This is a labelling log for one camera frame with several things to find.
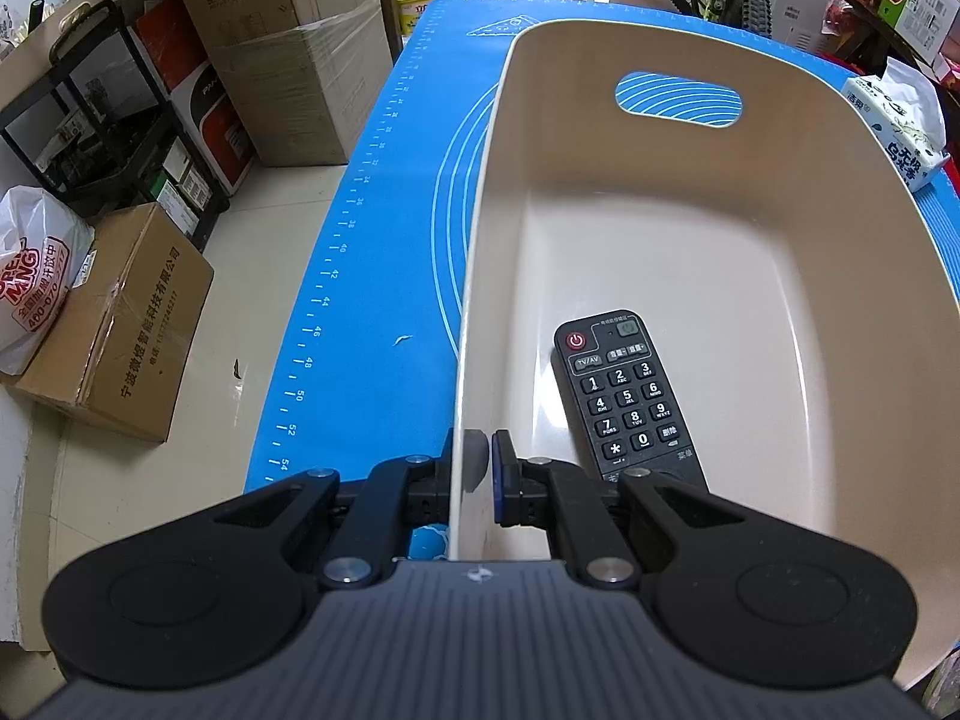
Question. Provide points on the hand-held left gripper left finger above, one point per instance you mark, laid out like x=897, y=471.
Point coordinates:
x=451, y=476

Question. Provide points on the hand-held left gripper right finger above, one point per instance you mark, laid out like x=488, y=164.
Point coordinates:
x=497, y=480

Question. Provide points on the beige plastic bin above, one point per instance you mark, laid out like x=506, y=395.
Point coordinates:
x=675, y=255

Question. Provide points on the black remote control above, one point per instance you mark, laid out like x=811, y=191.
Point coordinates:
x=622, y=397

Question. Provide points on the blue silicone baking mat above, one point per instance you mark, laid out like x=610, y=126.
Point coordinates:
x=405, y=240

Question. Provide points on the brown cardboard box black print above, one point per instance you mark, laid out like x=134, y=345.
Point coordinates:
x=127, y=315

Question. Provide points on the red white appliance box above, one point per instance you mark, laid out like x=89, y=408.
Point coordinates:
x=217, y=135

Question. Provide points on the plastic-wrapped cardboard box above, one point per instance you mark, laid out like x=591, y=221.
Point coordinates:
x=300, y=90

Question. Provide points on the small white green box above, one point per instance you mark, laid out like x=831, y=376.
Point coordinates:
x=178, y=163

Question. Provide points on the white plastic bag red print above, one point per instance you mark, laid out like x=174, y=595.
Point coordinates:
x=37, y=270

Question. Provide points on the white green tissue pack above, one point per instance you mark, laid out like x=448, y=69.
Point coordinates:
x=892, y=135

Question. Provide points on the black metal rack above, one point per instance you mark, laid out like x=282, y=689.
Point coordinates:
x=86, y=9

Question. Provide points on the green white carton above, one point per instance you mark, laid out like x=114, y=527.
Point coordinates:
x=922, y=7

